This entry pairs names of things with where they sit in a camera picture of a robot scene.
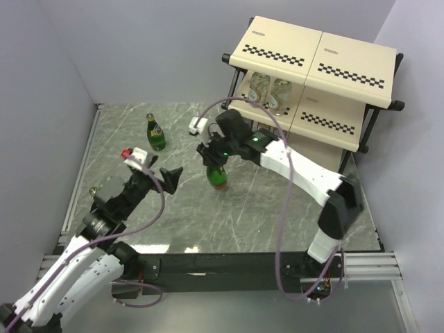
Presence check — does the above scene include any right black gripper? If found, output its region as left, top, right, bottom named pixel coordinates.
left=197, top=129, right=239, bottom=170

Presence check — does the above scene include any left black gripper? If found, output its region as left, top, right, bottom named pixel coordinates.
left=119, top=155, right=183, bottom=219

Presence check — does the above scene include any green Perrier bottle front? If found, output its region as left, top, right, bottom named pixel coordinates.
left=206, top=166, right=228, bottom=189

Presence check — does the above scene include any clear glass bottle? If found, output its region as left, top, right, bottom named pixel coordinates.
left=268, top=78, right=292, bottom=116
left=248, top=72, right=271, bottom=105

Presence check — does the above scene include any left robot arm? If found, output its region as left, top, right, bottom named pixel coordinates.
left=1, top=167, right=183, bottom=332

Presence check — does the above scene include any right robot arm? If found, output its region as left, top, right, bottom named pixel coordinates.
left=189, top=109, right=364, bottom=277

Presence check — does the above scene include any beige checkered shelf rack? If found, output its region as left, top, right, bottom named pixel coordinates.
left=222, top=16, right=404, bottom=172

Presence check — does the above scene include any green Perrier bottle tall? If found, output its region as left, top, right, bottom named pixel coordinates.
left=146, top=113, right=166, bottom=151

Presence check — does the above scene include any green bottle near left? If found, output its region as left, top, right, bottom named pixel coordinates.
left=89, top=187, right=99, bottom=198

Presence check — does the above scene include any black base beam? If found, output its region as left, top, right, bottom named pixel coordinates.
left=121, top=252, right=325, bottom=293

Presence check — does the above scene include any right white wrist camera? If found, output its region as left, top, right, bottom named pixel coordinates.
left=188, top=117, right=212, bottom=147

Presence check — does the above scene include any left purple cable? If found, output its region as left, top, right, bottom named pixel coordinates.
left=3, top=155, right=167, bottom=330

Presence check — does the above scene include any purple cable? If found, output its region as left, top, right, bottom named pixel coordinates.
left=3, top=155, right=167, bottom=330
left=199, top=97, right=348, bottom=302

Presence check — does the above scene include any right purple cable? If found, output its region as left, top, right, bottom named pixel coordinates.
left=199, top=97, right=348, bottom=302

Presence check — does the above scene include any aluminium frame rail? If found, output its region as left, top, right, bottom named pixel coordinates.
left=36, top=103, right=105, bottom=282

